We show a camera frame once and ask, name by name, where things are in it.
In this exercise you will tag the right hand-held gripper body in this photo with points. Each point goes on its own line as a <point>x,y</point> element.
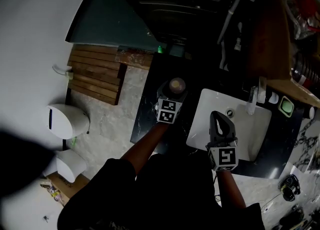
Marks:
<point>225,157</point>

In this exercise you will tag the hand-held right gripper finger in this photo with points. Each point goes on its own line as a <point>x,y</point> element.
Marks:
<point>213,126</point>
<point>228,130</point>

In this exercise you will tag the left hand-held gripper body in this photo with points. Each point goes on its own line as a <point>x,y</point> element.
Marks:
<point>166,110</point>

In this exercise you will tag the person's right forearm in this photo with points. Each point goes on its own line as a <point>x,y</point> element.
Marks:
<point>230,189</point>

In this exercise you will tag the person's left forearm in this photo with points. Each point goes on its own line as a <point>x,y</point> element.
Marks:
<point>147,146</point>

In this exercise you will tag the white sink basin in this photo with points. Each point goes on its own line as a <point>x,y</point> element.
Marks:
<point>212,124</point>

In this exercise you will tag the chrome faucet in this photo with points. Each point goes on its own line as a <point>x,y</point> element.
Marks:
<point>251,100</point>

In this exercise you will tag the black sink countertop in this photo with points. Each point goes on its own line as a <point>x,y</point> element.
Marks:
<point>282,144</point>

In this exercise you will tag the green soap dish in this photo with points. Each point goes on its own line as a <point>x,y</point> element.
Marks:
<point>286,106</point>

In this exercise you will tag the black headset device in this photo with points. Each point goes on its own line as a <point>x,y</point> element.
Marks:
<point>289,187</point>

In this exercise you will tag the person's black t-shirt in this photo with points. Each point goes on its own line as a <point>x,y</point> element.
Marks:
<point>160,194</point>

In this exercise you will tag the wooden slatted platform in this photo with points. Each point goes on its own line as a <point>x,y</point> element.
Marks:
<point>95,74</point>

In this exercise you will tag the white marble-patterned cabinet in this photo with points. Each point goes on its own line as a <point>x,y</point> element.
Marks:
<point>308,139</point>

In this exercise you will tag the brown cardboard box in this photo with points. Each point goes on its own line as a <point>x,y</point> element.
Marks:
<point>270,49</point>

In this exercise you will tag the white rounded container with slot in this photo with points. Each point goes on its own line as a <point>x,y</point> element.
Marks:
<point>68,121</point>

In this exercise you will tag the grey drain pipe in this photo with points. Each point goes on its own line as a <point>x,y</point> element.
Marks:
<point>228,19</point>

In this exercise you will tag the flat brown cardboard piece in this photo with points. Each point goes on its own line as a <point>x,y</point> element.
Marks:
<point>67,186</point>

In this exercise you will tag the red plastic bag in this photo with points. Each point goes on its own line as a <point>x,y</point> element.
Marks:
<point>307,11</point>

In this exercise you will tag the gripper fisheye camera lens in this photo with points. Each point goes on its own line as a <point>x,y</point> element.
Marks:
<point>177,84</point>

